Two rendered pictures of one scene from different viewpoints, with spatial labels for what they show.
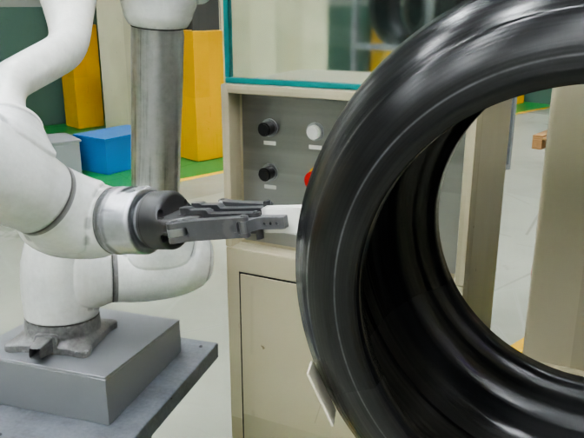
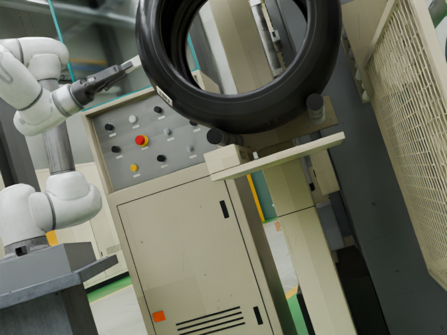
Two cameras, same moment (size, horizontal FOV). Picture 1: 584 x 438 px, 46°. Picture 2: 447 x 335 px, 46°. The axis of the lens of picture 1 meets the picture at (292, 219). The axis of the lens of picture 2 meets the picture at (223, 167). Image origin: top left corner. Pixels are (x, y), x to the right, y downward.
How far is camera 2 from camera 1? 1.08 m
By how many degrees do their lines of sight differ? 26
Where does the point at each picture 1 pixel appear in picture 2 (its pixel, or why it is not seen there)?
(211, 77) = not seen: hidden behind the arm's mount
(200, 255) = (94, 190)
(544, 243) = (235, 73)
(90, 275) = (38, 207)
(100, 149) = not seen: outside the picture
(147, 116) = not seen: hidden behind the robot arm
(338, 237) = (150, 30)
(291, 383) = (163, 254)
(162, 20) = (48, 73)
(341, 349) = (164, 69)
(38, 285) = (11, 218)
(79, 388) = (49, 257)
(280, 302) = (143, 211)
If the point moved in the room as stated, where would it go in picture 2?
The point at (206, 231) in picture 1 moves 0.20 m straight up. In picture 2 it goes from (102, 75) to (83, 11)
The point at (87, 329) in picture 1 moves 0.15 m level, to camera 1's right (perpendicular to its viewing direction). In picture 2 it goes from (43, 240) to (83, 228)
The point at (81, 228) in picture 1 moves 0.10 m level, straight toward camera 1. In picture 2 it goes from (48, 102) to (56, 91)
